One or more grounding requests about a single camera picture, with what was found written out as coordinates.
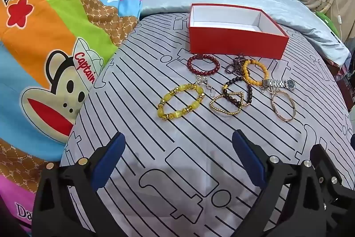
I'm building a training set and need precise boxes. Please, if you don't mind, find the grey line-patterned bed sheet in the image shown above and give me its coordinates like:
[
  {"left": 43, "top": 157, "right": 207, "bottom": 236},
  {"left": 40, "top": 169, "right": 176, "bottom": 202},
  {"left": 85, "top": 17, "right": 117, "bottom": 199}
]
[{"left": 59, "top": 12, "right": 355, "bottom": 237}]

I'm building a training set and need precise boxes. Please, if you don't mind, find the yellow bead bracelet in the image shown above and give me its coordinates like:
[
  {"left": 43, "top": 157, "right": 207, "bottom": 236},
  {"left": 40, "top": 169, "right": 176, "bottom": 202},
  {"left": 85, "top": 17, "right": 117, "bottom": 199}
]
[{"left": 157, "top": 83, "right": 205, "bottom": 122}]

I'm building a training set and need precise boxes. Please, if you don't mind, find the red cardboard box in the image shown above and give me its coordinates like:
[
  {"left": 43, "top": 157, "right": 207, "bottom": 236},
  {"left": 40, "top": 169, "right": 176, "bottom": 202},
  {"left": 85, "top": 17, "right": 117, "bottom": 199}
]
[{"left": 189, "top": 3, "right": 290, "bottom": 60}]

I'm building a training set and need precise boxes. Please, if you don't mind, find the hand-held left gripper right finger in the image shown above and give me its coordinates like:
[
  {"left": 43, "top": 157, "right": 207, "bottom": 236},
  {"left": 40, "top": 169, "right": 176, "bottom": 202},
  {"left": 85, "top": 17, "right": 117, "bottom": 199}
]
[{"left": 232, "top": 129, "right": 334, "bottom": 237}]

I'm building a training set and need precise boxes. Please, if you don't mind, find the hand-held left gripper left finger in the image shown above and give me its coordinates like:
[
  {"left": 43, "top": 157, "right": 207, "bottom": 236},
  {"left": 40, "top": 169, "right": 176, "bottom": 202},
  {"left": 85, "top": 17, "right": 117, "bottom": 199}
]
[{"left": 32, "top": 131, "right": 126, "bottom": 237}]

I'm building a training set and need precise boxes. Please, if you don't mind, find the rose gold bangle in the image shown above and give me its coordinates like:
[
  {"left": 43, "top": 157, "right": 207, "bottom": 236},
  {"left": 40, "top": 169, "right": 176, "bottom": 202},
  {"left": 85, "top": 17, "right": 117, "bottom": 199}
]
[{"left": 270, "top": 90, "right": 296, "bottom": 123}]

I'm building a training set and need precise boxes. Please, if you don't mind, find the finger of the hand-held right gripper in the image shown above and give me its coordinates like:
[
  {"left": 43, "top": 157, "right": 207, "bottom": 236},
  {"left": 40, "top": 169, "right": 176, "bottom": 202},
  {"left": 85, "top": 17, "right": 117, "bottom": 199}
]
[{"left": 310, "top": 143, "right": 355, "bottom": 227}]

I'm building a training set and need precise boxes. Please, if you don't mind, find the dark red bead bracelet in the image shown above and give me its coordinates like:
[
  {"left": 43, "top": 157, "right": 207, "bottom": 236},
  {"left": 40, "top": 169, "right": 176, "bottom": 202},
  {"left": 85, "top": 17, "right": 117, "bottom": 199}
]
[{"left": 187, "top": 54, "right": 220, "bottom": 77}]

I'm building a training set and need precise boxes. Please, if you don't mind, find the amber bead bracelet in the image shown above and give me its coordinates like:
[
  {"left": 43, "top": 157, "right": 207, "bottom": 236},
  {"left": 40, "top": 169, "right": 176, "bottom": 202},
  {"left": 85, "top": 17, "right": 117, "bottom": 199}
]
[{"left": 242, "top": 59, "right": 269, "bottom": 87}]

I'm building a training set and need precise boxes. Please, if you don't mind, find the silver wrist watch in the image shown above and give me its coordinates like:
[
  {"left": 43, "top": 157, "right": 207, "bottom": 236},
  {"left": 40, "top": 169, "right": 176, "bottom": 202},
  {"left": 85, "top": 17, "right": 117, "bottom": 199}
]
[{"left": 262, "top": 79, "right": 297, "bottom": 92}]

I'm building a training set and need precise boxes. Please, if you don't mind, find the green plush item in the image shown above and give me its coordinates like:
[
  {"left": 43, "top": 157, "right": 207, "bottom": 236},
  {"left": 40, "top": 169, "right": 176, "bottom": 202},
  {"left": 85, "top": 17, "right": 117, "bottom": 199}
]
[{"left": 316, "top": 11, "right": 341, "bottom": 42}]

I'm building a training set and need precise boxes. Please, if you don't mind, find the cartoon monkey printed blanket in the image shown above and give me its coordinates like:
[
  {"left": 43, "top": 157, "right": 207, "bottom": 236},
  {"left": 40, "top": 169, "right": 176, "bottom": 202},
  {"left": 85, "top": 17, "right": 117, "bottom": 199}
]
[{"left": 0, "top": 0, "right": 142, "bottom": 228}]

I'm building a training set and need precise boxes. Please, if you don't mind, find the dark bead bracelet gold charm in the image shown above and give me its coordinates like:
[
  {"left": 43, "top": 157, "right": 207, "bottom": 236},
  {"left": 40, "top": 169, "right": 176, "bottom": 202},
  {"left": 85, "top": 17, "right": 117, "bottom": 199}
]
[{"left": 221, "top": 76, "right": 253, "bottom": 108}]

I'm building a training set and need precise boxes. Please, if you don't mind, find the gold bead heart bracelet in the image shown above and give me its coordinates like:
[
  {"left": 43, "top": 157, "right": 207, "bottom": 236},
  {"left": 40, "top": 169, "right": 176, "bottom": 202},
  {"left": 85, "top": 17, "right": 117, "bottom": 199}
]
[{"left": 209, "top": 92, "right": 247, "bottom": 116}]

